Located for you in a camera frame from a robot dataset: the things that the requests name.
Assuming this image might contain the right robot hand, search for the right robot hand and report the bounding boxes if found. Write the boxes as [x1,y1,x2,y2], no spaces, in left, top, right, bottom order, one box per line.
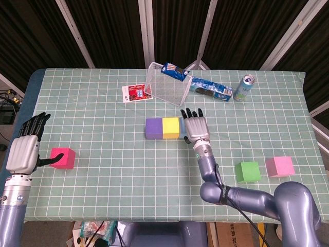
[180,107,210,144]

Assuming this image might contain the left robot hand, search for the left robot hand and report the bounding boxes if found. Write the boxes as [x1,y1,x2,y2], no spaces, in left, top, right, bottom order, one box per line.
[5,112,65,174]

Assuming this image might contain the light blue foam cube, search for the light blue foam cube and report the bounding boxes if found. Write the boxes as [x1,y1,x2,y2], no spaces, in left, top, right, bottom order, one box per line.
[178,118,188,139]

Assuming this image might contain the purple foam cube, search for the purple foam cube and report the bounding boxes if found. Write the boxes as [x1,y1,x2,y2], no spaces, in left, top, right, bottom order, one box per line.
[145,117,164,140]

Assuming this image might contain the crimson foam cube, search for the crimson foam cube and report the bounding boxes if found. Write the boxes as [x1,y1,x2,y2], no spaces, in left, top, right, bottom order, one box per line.
[49,147,76,170]

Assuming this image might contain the green foam cube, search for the green foam cube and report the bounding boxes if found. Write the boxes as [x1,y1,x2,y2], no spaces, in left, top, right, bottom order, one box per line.
[235,161,262,184]

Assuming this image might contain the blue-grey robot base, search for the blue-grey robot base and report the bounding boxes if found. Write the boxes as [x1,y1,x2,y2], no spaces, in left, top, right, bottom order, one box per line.
[113,221,208,247]

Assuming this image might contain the yellow foam cube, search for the yellow foam cube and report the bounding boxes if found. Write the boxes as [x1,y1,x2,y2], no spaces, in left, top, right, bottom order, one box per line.
[161,117,180,139]

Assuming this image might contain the long blue cookie package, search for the long blue cookie package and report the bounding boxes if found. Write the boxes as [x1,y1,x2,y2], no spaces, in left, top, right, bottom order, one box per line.
[190,76,233,102]

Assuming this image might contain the black device box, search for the black device box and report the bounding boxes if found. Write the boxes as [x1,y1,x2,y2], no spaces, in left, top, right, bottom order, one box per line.
[0,107,17,125]

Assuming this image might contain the light blue drink can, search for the light blue drink can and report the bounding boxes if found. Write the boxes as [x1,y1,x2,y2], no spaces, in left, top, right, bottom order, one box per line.
[233,74,257,102]

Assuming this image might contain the small blue cookie pack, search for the small blue cookie pack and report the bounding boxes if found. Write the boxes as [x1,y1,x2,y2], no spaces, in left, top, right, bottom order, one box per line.
[160,61,191,83]

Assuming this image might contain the red and white card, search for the red and white card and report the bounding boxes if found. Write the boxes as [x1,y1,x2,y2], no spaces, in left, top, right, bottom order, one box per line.
[121,83,153,103]

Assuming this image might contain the green checked tablecloth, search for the green checked tablecloth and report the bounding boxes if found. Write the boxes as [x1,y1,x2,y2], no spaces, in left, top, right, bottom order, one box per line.
[5,68,325,223]

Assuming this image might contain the pink foam cube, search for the pink foam cube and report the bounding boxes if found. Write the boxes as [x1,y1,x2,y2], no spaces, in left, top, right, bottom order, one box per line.
[265,156,295,178]

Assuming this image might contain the colourful snack bags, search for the colourful snack bags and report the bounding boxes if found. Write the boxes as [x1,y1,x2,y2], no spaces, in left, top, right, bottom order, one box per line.
[67,220,118,247]

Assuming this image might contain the brown cardboard box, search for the brown cardboard box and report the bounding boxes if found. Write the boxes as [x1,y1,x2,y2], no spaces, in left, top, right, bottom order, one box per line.
[214,222,255,247]

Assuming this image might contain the white wire mesh basket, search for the white wire mesh basket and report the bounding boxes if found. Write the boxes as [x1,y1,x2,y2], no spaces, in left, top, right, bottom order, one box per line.
[143,62,193,107]

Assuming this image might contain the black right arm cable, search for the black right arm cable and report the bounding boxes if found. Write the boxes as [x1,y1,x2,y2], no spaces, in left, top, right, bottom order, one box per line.
[212,164,267,247]

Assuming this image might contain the tangled floor cables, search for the tangled floor cables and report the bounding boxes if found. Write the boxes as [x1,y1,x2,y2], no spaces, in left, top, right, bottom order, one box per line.
[0,89,24,107]

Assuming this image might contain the black velcro cable strap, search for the black velcro cable strap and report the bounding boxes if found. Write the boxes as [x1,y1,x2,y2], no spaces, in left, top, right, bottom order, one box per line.
[218,184,229,205]

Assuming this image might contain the white partition frame post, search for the white partition frame post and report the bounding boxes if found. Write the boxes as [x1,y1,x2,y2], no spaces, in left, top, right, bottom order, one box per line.
[0,73,26,98]
[138,0,155,69]
[309,99,329,152]
[55,0,96,69]
[259,0,325,70]
[185,0,218,70]

